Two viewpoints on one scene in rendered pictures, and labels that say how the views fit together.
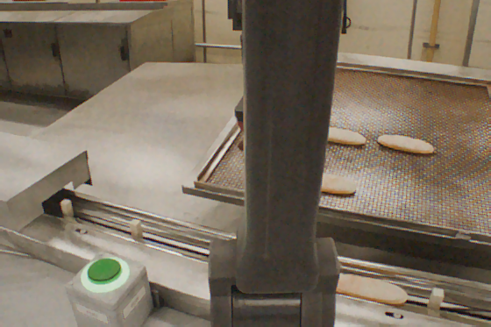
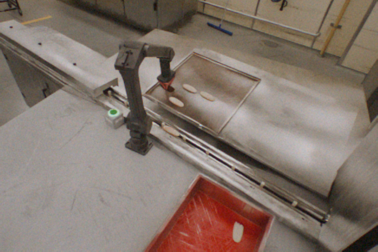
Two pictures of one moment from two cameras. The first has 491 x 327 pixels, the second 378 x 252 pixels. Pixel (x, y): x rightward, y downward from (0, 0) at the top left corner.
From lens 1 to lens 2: 81 cm
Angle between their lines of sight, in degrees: 18
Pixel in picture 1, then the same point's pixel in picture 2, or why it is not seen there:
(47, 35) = not seen: outside the picture
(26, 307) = (95, 116)
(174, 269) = not seen: hidden behind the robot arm
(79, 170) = (114, 82)
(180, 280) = not seen: hidden behind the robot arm
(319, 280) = (143, 122)
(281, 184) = (132, 106)
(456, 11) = (361, 5)
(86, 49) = not seen: outside the picture
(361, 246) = (182, 121)
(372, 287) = (171, 130)
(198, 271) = not seen: hidden behind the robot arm
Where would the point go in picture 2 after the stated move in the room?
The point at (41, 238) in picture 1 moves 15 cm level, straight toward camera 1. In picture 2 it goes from (101, 100) to (103, 117)
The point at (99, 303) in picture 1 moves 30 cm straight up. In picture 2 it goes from (110, 118) to (101, 67)
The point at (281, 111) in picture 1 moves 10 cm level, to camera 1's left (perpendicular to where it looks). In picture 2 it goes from (130, 98) to (107, 92)
